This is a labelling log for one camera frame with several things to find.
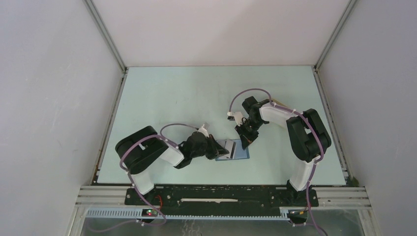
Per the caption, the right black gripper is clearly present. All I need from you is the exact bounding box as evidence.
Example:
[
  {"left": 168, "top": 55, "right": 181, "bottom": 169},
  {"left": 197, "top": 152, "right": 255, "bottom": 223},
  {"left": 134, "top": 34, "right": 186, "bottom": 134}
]
[{"left": 235, "top": 118, "right": 265, "bottom": 149}]

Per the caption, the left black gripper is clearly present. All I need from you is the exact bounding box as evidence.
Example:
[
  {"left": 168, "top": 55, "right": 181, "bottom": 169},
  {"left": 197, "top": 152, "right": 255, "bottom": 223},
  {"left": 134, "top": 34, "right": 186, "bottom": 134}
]
[{"left": 191, "top": 134, "right": 229, "bottom": 160}]

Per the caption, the white striped credit card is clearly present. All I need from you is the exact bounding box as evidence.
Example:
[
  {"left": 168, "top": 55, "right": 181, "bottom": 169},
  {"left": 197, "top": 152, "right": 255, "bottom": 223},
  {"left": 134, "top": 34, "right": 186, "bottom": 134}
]
[{"left": 218, "top": 140, "right": 234, "bottom": 159}]

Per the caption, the blue card holder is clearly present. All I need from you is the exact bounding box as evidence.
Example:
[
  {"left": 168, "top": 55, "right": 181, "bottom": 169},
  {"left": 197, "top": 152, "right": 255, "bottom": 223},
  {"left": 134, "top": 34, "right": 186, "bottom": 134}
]
[{"left": 215, "top": 139, "right": 250, "bottom": 161}]

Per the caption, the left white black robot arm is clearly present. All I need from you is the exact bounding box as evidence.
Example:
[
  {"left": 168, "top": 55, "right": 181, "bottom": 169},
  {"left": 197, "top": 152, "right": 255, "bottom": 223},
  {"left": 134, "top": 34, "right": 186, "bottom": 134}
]
[{"left": 115, "top": 124, "right": 230, "bottom": 205}]

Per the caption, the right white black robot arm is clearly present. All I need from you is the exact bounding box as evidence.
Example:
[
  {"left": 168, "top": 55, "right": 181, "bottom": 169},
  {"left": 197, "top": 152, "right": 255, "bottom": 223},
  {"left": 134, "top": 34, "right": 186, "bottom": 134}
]
[{"left": 227, "top": 96, "right": 331, "bottom": 206}]

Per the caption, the beige oval tray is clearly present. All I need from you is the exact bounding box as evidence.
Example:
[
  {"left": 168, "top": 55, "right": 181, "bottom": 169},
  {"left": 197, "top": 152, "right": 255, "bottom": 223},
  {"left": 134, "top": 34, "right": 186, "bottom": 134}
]
[{"left": 272, "top": 99, "right": 288, "bottom": 108}]

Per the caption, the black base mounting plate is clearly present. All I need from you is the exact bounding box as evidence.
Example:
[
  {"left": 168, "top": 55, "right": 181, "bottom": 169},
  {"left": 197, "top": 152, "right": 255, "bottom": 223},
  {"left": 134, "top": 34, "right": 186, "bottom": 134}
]
[{"left": 124, "top": 184, "right": 319, "bottom": 216}]

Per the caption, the right controller board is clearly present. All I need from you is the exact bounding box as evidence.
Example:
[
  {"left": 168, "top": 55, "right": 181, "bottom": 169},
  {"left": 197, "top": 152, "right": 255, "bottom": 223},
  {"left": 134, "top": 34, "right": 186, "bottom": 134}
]
[{"left": 288, "top": 209, "right": 308, "bottom": 217}]

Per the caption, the controller board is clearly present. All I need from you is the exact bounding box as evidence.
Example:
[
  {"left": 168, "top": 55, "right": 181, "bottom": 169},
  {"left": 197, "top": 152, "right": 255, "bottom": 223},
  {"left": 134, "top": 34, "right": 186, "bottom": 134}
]
[
  {"left": 288, "top": 209, "right": 308, "bottom": 217},
  {"left": 142, "top": 209, "right": 159, "bottom": 217}
]

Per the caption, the left controller board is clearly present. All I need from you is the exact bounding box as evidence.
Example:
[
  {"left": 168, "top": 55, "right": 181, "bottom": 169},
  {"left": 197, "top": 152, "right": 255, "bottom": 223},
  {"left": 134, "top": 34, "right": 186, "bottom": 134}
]
[{"left": 142, "top": 209, "right": 159, "bottom": 217}]

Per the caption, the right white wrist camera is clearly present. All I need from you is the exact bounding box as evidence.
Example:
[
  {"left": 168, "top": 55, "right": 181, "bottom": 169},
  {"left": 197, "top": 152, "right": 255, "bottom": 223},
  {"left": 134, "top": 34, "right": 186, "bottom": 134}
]
[{"left": 227, "top": 111, "right": 245, "bottom": 126}]

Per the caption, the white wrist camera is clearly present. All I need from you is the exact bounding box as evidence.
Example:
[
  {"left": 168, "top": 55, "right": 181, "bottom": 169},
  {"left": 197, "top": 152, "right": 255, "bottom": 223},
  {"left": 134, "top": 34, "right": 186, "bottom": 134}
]
[
  {"left": 197, "top": 123, "right": 209, "bottom": 137},
  {"left": 227, "top": 111, "right": 245, "bottom": 126}
]

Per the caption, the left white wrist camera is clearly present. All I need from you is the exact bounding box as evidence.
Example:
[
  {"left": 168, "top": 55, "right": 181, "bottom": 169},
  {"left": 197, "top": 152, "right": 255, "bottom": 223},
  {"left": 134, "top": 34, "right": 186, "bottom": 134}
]
[{"left": 197, "top": 123, "right": 209, "bottom": 137}]

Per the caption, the white cable duct strip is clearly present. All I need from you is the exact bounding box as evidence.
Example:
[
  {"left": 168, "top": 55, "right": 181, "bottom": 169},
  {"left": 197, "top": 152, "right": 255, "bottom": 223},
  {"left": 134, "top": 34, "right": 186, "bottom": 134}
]
[{"left": 86, "top": 207, "right": 289, "bottom": 220}]

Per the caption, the aluminium frame rail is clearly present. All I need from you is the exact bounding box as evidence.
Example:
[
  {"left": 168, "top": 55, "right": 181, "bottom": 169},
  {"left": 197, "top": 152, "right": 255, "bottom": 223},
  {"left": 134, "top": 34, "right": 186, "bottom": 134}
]
[{"left": 76, "top": 185, "right": 371, "bottom": 209}]

